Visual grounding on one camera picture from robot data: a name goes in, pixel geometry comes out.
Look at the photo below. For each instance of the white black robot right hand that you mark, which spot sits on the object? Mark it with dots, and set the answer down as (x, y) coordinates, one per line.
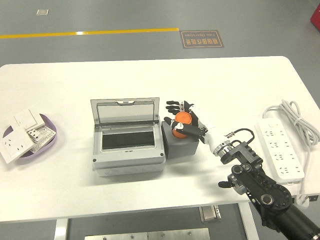
(212, 137)

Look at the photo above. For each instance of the orange cylinder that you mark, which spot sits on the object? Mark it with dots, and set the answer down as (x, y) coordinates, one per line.
(182, 117)

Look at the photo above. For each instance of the grey electrical box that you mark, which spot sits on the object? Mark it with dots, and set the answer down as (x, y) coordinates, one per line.
(125, 160)

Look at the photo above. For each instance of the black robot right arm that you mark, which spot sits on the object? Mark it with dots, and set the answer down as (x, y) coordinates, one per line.
(250, 152)

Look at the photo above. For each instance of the grey cube with round hole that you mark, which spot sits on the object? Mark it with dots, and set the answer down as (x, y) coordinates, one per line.
(180, 148)

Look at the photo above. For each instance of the white power strip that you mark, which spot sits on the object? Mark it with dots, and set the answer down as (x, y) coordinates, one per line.
(280, 150)

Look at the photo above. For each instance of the white table leg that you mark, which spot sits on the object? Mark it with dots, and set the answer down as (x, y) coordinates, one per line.
(60, 230)
(248, 222)

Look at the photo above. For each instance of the dark floor sign, orange text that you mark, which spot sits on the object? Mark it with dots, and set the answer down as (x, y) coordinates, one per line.
(202, 39)

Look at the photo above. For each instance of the yellow floor tape line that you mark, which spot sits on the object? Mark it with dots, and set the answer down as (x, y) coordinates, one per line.
(100, 32)

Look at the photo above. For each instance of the red object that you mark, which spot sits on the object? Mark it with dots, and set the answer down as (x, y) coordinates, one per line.
(316, 17)

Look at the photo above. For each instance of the purple tray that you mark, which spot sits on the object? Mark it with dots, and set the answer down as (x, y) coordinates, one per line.
(48, 146)

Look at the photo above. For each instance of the white perforated socket module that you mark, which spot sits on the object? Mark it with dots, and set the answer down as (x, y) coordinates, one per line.
(46, 132)

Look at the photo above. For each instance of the small silver floor plate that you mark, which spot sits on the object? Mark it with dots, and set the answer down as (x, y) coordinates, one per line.
(42, 12)

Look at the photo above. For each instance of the grey metal table bracket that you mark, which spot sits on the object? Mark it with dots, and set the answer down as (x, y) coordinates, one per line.
(210, 213)

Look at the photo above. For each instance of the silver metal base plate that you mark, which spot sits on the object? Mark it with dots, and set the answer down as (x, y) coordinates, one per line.
(147, 235)

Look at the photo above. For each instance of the white wall switch plate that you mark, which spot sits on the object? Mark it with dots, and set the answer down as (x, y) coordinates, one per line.
(25, 117)

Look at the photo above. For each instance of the white wall socket plate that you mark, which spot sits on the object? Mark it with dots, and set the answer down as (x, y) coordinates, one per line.
(15, 147)

